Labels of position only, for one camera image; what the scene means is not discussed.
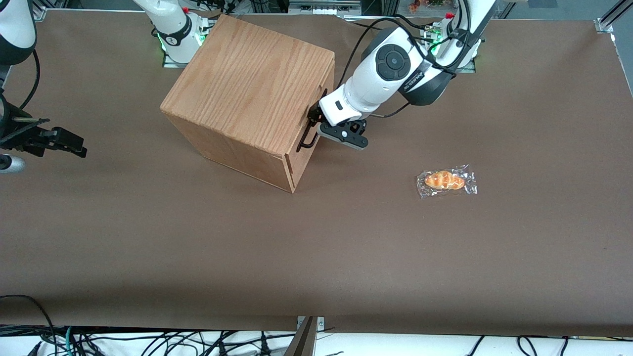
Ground colourful background objects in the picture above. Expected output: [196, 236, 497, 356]
[408, 0, 459, 13]

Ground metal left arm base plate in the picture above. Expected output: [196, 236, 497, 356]
[420, 22, 478, 74]

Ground black cable bundle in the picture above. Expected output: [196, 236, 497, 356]
[0, 324, 297, 356]

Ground wooden drawer cabinet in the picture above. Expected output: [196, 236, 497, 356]
[160, 14, 336, 194]

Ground black looped floor cable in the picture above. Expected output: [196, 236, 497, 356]
[0, 295, 56, 347]

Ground grey equipment box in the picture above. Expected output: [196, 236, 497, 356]
[288, 0, 362, 16]

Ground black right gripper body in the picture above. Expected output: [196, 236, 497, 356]
[0, 93, 52, 157]

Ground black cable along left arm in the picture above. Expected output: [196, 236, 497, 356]
[341, 14, 488, 119]

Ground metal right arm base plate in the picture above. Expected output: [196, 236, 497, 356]
[162, 47, 208, 68]

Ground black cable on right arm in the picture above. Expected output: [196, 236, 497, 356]
[17, 48, 41, 110]

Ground wooden drawer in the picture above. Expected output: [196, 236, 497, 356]
[288, 133, 323, 194]
[285, 51, 336, 175]

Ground brown table cover mat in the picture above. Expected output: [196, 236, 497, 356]
[0, 10, 633, 338]

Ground aluminium frame strut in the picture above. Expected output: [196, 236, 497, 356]
[284, 315, 325, 356]

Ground black metal drawer handle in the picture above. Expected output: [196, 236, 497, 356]
[296, 88, 329, 153]

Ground wooden lower drawer front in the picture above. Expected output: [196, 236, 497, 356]
[288, 133, 323, 194]

